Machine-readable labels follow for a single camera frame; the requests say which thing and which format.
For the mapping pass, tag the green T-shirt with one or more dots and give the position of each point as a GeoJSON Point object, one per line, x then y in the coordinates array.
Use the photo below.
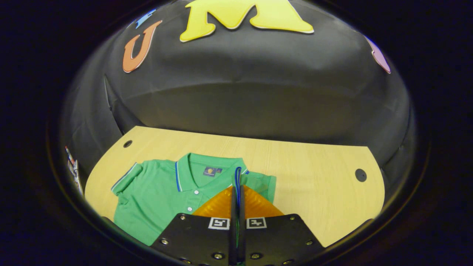
{"type": "Point", "coordinates": [155, 192]}

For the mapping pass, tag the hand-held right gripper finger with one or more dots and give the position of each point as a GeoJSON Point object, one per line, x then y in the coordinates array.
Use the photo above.
{"type": "Point", "coordinates": [242, 236]}
{"type": "Point", "coordinates": [233, 236]}

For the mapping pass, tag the black backdrop cloth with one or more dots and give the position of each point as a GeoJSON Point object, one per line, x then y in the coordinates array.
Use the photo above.
{"type": "Point", "coordinates": [258, 92]}

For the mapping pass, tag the white and red object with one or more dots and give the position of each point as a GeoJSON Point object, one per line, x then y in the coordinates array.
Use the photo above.
{"type": "Point", "coordinates": [72, 168]}

